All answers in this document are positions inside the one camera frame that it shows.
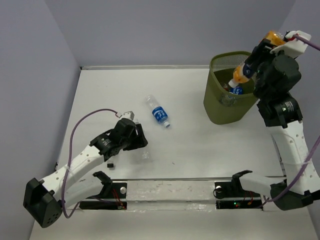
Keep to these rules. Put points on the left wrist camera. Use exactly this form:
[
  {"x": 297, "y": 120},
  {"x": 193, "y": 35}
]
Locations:
[{"x": 128, "y": 115}]

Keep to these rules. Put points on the blue label bottle white cap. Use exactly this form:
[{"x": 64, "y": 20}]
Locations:
[{"x": 238, "y": 90}]

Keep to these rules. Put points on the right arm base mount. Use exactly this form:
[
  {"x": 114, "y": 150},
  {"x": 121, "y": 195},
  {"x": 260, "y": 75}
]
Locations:
[{"x": 230, "y": 195}]

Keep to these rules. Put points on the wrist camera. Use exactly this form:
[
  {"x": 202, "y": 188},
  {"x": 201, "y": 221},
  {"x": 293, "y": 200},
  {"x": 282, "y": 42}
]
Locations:
[
  {"x": 295, "y": 47},
  {"x": 128, "y": 115}
]

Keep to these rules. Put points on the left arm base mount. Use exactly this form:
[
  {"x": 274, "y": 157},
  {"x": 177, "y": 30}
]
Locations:
[{"x": 111, "y": 197}]

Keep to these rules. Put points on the blue label bottle upper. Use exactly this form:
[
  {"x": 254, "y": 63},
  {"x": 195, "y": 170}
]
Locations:
[{"x": 157, "y": 111}]

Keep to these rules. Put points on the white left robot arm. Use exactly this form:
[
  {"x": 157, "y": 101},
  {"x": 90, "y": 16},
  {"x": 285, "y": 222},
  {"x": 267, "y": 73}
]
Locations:
[{"x": 48, "y": 198}]

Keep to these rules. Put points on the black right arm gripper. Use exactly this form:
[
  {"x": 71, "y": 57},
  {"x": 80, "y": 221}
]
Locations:
[{"x": 261, "y": 51}]

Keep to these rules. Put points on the yellow label drink bottle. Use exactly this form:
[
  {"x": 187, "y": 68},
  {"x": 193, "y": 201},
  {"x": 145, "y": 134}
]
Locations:
[{"x": 245, "y": 71}]

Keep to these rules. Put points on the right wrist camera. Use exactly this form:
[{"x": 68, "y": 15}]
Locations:
[{"x": 295, "y": 47}]

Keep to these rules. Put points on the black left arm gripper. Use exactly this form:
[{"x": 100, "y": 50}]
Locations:
[{"x": 139, "y": 141}]

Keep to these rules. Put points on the clear crushed bottle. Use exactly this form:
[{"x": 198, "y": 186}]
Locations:
[{"x": 142, "y": 153}]

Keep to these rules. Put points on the green plastic waste bin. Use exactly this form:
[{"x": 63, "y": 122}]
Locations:
[{"x": 221, "y": 106}]

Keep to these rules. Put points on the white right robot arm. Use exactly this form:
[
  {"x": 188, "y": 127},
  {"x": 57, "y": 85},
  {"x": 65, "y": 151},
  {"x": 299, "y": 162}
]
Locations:
[{"x": 284, "y": 120}]

